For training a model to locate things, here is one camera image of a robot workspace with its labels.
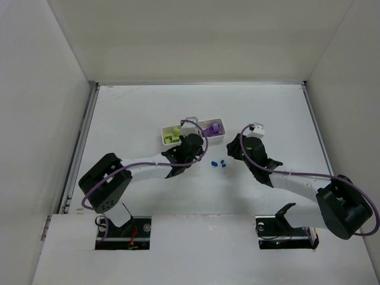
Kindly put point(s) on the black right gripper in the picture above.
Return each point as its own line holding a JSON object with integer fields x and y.
{"x": 235, "y": 145}

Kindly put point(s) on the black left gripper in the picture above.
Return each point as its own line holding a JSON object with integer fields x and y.
{"x": 193, "y": 140}

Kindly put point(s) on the purple lego plate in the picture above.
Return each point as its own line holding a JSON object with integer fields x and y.
{"x": 210, "y": 132}

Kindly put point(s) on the green two-stud lego brick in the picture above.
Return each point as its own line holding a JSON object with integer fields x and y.
{"x": 168, "y": 139}

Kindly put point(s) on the purple rounded lego brick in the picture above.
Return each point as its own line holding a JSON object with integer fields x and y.
{"x": 216, "y": 128}

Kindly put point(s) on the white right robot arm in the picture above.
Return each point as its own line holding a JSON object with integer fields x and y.
{"x": 336, "y": 203}

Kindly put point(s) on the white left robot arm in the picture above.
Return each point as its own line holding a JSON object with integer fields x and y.
{"x": 105, "y": 183}

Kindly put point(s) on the white three-compartment tray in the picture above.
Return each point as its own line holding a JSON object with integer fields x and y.
{"x": 168, "y": 130}

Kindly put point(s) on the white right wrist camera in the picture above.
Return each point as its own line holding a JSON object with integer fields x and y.
{"x": 256, "y": 130}

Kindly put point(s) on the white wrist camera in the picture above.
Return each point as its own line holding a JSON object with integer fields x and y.
{"x": 189, "y": 126}
{"x": 256, "y": 130}

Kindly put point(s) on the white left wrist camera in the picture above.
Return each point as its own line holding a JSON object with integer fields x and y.
{"x": 189, "y": 126}

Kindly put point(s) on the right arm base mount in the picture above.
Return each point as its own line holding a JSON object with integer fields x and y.
{"x": 274, "y": 232}

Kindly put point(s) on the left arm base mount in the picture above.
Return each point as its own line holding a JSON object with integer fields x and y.
{"x": 134, "y": 235}

